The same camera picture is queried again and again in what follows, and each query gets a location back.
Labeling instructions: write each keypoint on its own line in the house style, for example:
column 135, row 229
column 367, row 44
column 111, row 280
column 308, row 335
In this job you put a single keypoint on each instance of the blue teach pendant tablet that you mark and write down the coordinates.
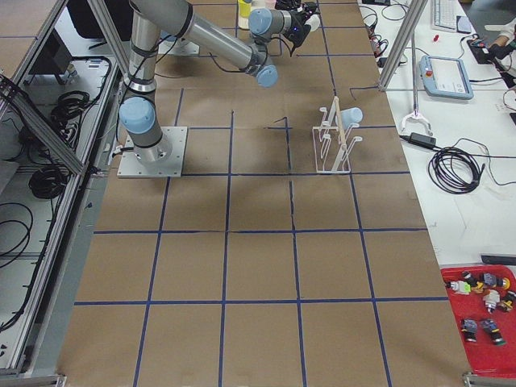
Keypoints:
column 445, row 77

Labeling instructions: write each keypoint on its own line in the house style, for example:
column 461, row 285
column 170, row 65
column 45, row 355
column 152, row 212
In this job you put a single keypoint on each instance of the white keyboard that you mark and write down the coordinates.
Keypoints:
column 443, row 15

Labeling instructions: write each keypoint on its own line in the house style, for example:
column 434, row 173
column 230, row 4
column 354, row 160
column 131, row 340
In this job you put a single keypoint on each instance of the black power adapter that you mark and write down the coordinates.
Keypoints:
column 423, row 141

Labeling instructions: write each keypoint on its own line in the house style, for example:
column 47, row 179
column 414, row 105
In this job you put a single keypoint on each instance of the red parts tray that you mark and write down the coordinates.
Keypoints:
column 483, row 302

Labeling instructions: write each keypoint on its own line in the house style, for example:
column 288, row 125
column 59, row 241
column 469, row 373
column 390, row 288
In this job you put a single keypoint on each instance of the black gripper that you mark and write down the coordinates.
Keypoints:
column 296, row 18

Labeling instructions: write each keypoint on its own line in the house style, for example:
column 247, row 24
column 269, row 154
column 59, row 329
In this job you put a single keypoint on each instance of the yellow plastic cup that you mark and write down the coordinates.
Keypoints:
column 244, row 11

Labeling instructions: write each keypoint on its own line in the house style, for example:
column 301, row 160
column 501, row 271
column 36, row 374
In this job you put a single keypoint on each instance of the light blue plastic cup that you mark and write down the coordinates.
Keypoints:
column 350, row 116

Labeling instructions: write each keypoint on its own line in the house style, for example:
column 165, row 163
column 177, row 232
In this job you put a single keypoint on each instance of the white wire cup rack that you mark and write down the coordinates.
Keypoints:
column 333, row 144

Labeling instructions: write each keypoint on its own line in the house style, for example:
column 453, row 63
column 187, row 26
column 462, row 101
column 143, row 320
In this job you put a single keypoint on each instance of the cream plastic cup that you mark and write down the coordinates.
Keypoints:
column 313, row 23

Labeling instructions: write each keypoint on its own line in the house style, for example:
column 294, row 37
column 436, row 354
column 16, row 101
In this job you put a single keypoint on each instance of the aluminium frame post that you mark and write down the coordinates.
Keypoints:
column 398, row 47

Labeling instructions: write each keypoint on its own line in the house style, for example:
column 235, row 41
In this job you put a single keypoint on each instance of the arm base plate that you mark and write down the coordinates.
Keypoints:
column 162, row 160

